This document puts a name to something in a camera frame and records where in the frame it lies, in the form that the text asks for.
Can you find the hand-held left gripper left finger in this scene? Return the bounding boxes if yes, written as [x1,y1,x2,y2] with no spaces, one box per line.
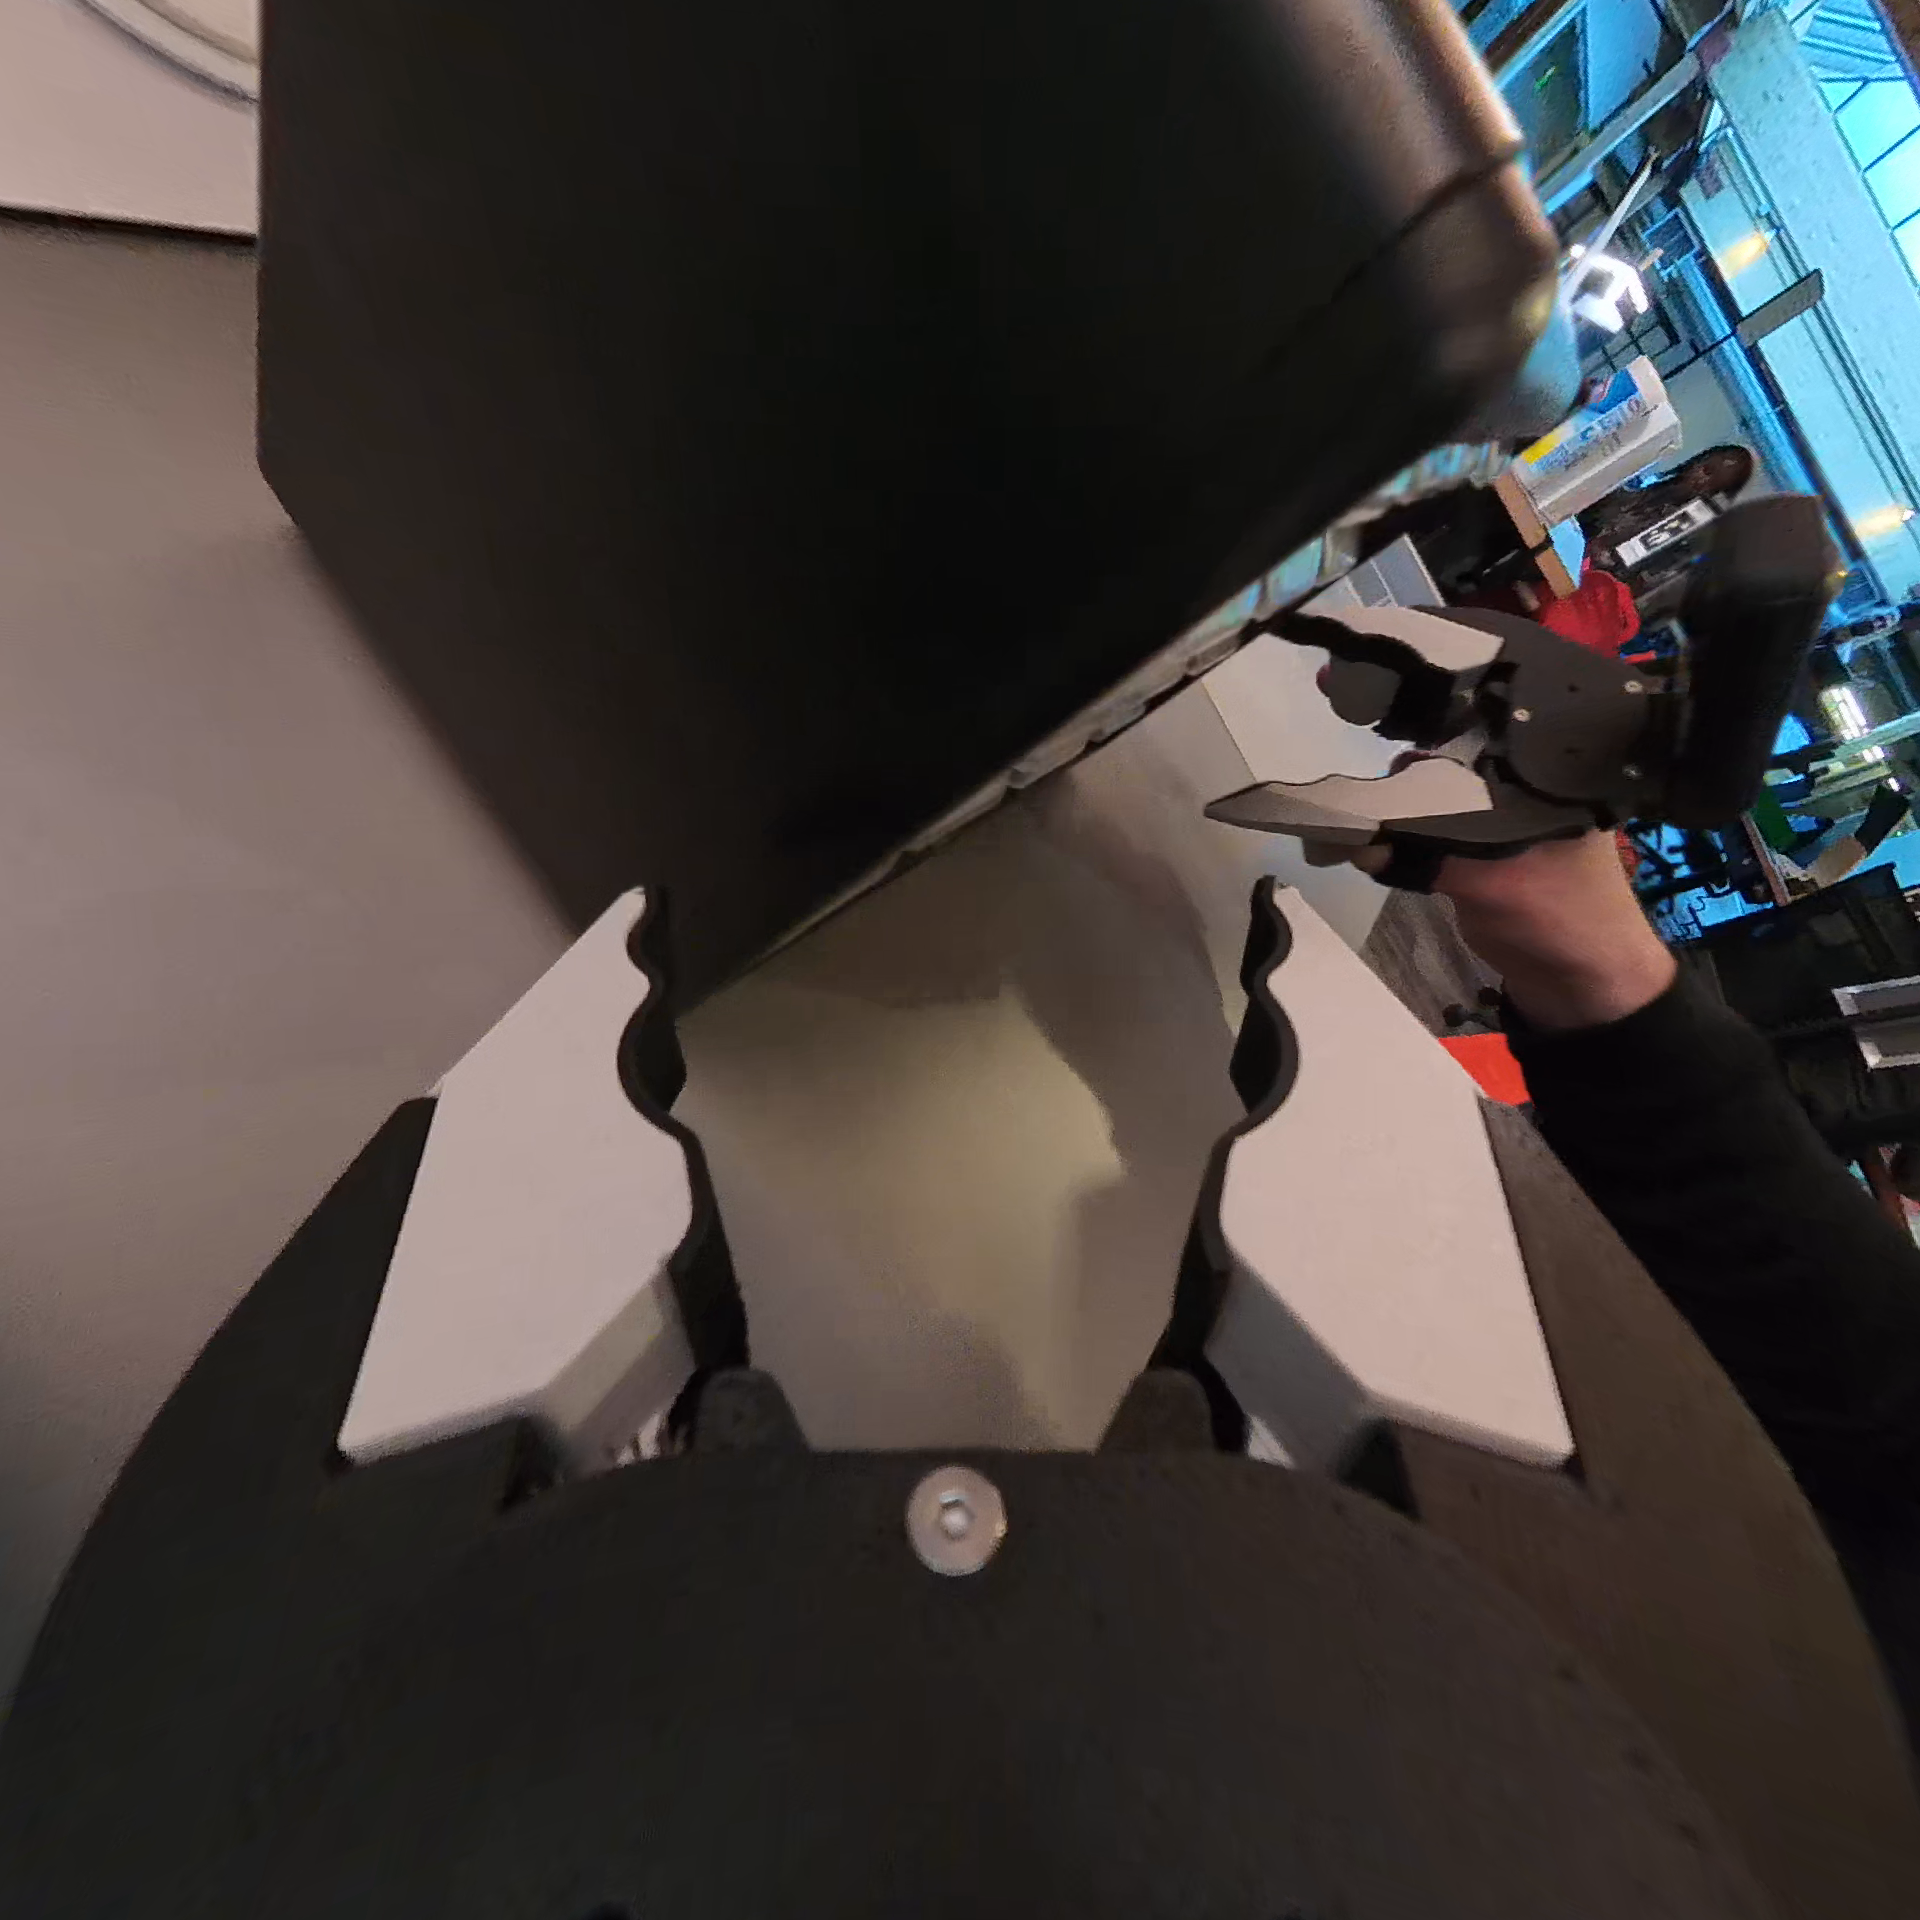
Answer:
[338,885,751,1464]

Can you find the white cardboard box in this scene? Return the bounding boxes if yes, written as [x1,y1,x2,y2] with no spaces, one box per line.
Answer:
[1510,356,1686,523]

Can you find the orange traffic cone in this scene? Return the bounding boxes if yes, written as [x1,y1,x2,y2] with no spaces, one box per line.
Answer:
[1436,1027,1536,1111]

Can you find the black drawer cabinet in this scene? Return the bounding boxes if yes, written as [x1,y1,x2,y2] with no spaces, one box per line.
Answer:
[255,0,1579,992]

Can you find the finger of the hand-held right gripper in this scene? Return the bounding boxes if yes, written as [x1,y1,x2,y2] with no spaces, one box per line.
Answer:
[1267,605,1507,736]
[1204,756,1486,873]

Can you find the red orange bin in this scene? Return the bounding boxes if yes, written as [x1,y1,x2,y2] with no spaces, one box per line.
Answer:
[1533,567,1638,659]

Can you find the person's right hand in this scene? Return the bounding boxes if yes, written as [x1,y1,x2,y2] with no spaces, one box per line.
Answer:
[1436,822,1678,1038]

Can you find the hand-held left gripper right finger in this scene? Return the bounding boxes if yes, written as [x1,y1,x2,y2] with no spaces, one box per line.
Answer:
[1169,878,1579,1473]

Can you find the person's right forearm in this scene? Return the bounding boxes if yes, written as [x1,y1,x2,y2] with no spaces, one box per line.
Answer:
[1499,961,1920,1726]

